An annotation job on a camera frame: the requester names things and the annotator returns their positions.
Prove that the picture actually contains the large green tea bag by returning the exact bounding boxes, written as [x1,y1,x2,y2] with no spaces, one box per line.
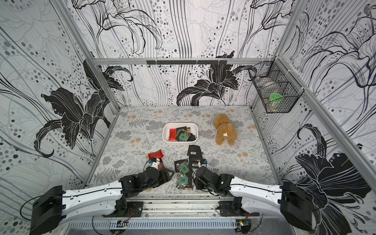
[174,159,192,175]

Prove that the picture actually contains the black barcode tea bag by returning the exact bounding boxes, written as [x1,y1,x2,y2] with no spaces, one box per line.
[187,145,202,158]
[189,156,205,169]
[188,134,196,142]

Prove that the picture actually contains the red long tea bag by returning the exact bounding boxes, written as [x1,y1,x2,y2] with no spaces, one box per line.
[168,128,177,141]

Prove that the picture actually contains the green picture tea bag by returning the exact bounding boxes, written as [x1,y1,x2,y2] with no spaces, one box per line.
[177,131,190,142]

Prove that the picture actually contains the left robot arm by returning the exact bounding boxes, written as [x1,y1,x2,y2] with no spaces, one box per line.
[29,167,175,235]

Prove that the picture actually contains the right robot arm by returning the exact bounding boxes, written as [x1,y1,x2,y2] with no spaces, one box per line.
[194,166,313,232]

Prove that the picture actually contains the red black tea bag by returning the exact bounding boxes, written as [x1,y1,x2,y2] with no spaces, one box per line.
[157,159,165,171]

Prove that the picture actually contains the red square tea bag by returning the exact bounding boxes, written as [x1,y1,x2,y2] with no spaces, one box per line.
[148,149,164,160]

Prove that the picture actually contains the white plastic storage box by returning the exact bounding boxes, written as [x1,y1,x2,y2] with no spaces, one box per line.
[162,122,199,145]

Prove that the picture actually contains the brown plush teddy dog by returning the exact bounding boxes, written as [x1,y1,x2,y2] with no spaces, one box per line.
[214,114,238,146]

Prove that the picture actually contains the green lidded cup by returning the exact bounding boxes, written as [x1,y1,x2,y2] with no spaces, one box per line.
[269,93,284,112]

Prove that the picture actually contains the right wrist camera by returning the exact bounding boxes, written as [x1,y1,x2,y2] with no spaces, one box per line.
[199,159,207,166]

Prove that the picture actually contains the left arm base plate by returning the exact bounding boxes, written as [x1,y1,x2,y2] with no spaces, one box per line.
[104,198,144,218]

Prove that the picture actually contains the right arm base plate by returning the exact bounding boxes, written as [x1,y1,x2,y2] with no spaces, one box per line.
[216,197,260,218]

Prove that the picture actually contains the white slotted cable duct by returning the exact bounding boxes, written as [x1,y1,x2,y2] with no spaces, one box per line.
[109,219,238,230]

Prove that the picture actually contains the black wire basket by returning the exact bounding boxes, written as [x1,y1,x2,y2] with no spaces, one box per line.
[248,61,300,114]

